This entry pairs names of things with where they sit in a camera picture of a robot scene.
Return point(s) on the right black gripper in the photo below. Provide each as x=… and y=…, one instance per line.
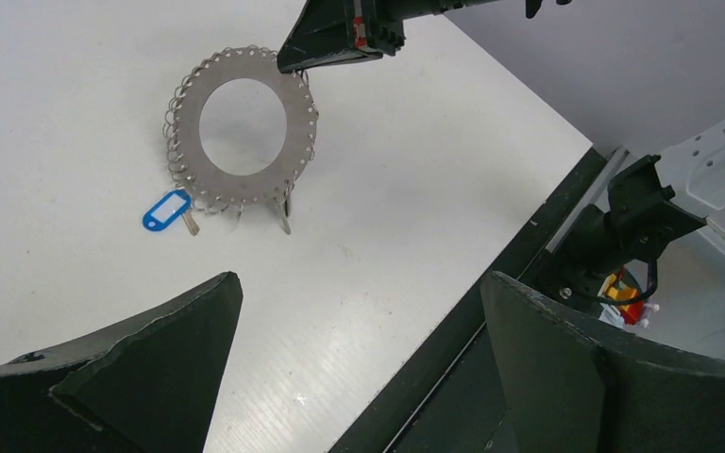
x=336, y=32

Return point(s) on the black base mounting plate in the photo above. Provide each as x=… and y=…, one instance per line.
x=447, y=396

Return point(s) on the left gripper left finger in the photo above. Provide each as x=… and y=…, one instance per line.
x=148, y=383

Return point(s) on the blue-headed key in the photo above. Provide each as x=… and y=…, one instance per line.
x=176, y=204

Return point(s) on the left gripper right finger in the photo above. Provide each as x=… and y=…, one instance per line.
x=575, y=384

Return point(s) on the metal disc with keyrings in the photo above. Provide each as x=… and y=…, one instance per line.
x=239, y=133

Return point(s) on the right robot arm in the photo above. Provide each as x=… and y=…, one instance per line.
x=648, y=75

